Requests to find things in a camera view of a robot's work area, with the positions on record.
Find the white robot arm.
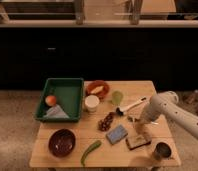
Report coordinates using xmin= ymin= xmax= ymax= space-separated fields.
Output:
xmin=136 ymin=91 xmax=198 ymax=140

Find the metal cup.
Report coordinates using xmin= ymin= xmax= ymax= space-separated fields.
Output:
xmin=153 ymin=142 xmax=172 ymax=160

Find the green translucent cup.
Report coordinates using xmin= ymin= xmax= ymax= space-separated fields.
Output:
xmin=110 ymin=91 xmax=123 ymax=106

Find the white paper cup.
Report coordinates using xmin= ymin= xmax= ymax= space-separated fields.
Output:
xmin=84 ymin=95 xmax=100 ymax=112

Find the blue sponge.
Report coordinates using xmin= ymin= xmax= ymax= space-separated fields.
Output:
xmin=106 ymin=125 xmax=128 ymax=145

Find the dark grape bunch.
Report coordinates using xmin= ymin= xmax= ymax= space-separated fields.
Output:
xmin=98 ymin=112 xmax=114 ymax=131

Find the green okra pod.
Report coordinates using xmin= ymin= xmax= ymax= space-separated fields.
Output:
xmin=80 ymin=140 xmax=102 ymax=167

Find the orange bowl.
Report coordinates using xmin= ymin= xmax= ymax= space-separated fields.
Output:
xmin=86 ymin=80 xmax=109 ymax=99

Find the yellow food piece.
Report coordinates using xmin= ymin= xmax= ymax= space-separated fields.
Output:
xmin=90 ymin=86 xmax=104 ymax=94

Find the dark purple bowl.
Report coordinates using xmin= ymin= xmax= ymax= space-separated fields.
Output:
xmin=48 ymin=129 xmax=76 ymax=158

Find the green plastic tray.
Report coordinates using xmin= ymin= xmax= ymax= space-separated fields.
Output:
xmin=35 ymin=78 xmax=84 ymax=122

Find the grey folded cloth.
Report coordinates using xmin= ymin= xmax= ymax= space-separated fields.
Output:
xmin=45 ymin=105 xmax=68 ymax=118

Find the red apple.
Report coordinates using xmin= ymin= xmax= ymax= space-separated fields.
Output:
xmin=45 ymin=95 xmax=57 ymax=107

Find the wooden shelf frame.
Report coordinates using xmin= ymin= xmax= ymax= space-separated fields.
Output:
xmin=0 ymin=0 xmax=198 ymax=28

